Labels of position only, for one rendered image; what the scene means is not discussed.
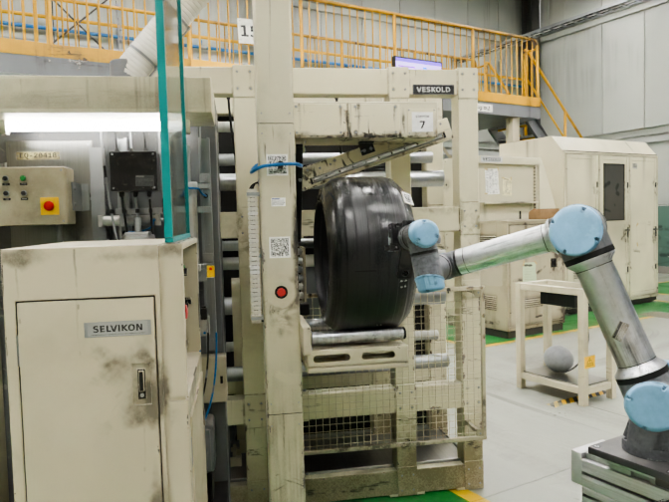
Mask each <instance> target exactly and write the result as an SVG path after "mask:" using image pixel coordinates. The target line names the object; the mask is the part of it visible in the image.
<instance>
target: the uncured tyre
mask: <svg viewBox="0 0 669 502"><path fill-rule="evenodd" d="M401 191H403V192H405V191H404V190H403V189H402V188H401V187H400V186H399V185H398V184H397V183H396V182H395V181H394V180H392V179H391V178H387V177H383V176H356V177H337V178H333V179H330V180H329V181H328V182H327V183H326V184H325V185H324V186H323V187H322V188H321V189H320V190H319V193H318V197H317V203H316V212H315V222H314V264H315V277H316V287H317V293H318V299H319V304H320V310H321V314H322V317H323V320H324V322H325V323H326V324H327V325H329V326H330V327H331V328H332V329H333V330H335V331H339V330H356V329H374V328H392V327H398V326H399V325H400V324H401V323H402V322H403V321H404V320H405V319H406V318H407V316H408V315H409V313H410V311H411V309H412V306H413V303H414V298H415V293H416V283H415V280H414V279H415V277H414V272H412V277H411V278H410V279H408V284H407V289H402V290H399V281H400V279H398V278H397V276H396V274H395V271H396V264H397V258H398V251H396V252H394V251H393V252H389V251H384V246H385V245H388V224H390V223H401V222H402V221H403V220H414V217H413V212H412V208H411V205H410V204H407V203H405V202H404V200H403V197H402V194H401ZM369 270H376V271H373V272H355V271H369ZM375 324H383V326H382V327H375Z"/></svg>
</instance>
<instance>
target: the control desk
mask: <svg viewBox="0 0 669 502"><path fill-rule="evenodd" d="M0 251H1V269H2V287H3V304H4V322H5V340H6V358H7V375H8V392H9V410H10V428H11V445H12V463H13V481H14V499H15V502H208V495H207V470H206V444H205V409H204V393H203V371H202V361H201V352H199V350H201V334H200V309H199V284H198V258H197V238H195V237H187V238H184V239H181V240H178V241H175V242H170V243H165V242H164V239H137V240H106V241H74V242H61V243H52V244H44V245H35V246H27V247H18V248H10V249H1V250H0Z"/></svg>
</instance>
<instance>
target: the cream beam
mask: <svg viewBox="0 0 669 502"><path fill-rule="evenodd" d="M412 112H433V131H412ZM294 129H295V139H306V140H307V142H306V143H305V145H358V142H359V141H374V142H427V141H429V140H431V139H434V138H436V137H438V111H437V102H294Z"/></svg>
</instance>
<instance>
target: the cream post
mask: <svg viewBox="0 0 669 502"><path fill-rule="evenodd" d="M252 9H253V39H254V68H255V98H256V127H257V155H258V166H259V165H262V164H267V159H266V154H287V155H288V162H296V161H295V129H294V96H293V64H292V31H291V0H252ZM258 178H259V184H260V185H259V192H260V196H259V214H260V244H261V254H262V258H261V273H262V303H263V315H264V322H263V332H264V362H265V391H266V420H267V443H268V479H269V502H306V485H305V464H304V421H303V388H302V356H301V349H300V290H299V266H298V259H299V258H298V227H297V193H296V166H295V165H288V175H269V176H267V167H264V168H261V169H259V170H258ZM280 197H286V206H272V201H271V198H280ZM286 236H290V239H291V258H270V249H269V237H286ZM280 288H283V289H285V291H286V294H285V296H283V297H280V296H279V295H278V294H277V291H278V289H280Z"/></svg>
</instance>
